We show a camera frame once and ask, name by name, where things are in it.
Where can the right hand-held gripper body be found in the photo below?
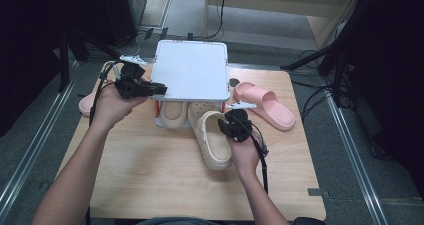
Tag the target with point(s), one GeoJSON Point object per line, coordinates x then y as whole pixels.
{"type": "Point", "coordinates": [240, 125]}

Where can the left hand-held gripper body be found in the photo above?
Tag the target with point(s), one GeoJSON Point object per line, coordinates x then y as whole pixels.
{"type": "Point", "coordinates": [131, 85]}

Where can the cream clog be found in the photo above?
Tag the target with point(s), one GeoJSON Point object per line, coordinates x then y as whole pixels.
{"type": "Point", "coordinates": [173, 115]}
{"type": "Point", "coordinates": [213, 148]}

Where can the pink slipper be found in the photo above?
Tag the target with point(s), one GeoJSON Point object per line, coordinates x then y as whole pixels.
{"type": "Point", "coordinates": [86, 105]}
{"type": "Point", "coordinates": [266, 101]}

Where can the white shoe rack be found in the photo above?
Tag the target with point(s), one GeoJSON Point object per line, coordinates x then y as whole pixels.
{"type": "Point", "coordinates": [190, 68]}

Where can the person's left hand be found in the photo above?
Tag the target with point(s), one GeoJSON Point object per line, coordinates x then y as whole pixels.
{"type": "Point", "coordinates": [110, 110]}

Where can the person's right hand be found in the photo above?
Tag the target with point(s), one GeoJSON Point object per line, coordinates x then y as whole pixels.
{"type": "Point", "coordinates": [245, 158]}

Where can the dark round table grommet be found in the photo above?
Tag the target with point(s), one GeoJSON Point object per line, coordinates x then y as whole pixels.
{"type": "Point", "coordinates": [234, 82]}

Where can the black metal stand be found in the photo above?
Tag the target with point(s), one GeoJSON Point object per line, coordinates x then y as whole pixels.
{"type": "Point", "coordinates": [63, 61]}

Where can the black cabinet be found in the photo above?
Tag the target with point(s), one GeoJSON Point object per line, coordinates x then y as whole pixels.
{"type": "Point", "coordinates": [116, 11]}

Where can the black tripod stand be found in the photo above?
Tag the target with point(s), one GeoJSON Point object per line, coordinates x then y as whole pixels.
{"type": "Point", "coordinates": [310, 56]}

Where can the grey tape patch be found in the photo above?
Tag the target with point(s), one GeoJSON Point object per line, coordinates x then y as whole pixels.
{"type": "Point", "coordinates": [44, 185]}
{"type": "Point", "coordinates": [316, 192]}

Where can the person's grey shirt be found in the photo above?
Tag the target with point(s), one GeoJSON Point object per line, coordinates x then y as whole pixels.
{"type": "Point", "coordinates": [183, 221]}

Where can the light wooden frame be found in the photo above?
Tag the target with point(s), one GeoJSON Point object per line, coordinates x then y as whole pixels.
{"type": "Point", "coordinates": [266, 5]}

